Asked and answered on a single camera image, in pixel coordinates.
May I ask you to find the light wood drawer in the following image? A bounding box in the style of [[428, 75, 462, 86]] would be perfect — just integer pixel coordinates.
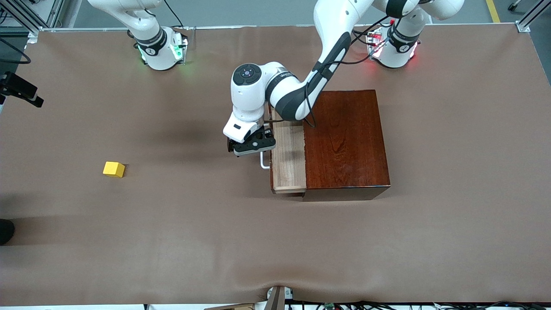
[[268, 103, 307, 195]]

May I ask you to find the cardboard piece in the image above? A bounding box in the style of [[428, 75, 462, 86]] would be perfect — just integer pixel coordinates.
[[204, 303, 254, 310]]

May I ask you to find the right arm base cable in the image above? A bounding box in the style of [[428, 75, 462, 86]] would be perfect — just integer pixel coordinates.
[[163, 0, 186, 28]]

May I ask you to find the aluminium frame profile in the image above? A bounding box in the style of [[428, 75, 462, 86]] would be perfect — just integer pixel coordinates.
[[0, 0, 65, 43], [514, 0, 551, 33]]

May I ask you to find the brown table cover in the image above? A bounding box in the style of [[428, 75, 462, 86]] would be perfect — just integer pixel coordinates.
[[0, 24, 551, 307]]

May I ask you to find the grey metal bracket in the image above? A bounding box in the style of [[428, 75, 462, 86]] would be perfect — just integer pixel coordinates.
[[263, 285, 295, 310]]

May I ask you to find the yellow block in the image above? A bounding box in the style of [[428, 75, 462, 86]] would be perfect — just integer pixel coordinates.
[[102, 161, 126, 178]]

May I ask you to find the dark brown wooden cabinet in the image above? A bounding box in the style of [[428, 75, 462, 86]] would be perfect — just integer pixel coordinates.
[[301, 90, 391, 202]]

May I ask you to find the black shoe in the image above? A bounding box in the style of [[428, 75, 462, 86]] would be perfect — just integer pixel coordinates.
[[0, 219, 15, 246]]

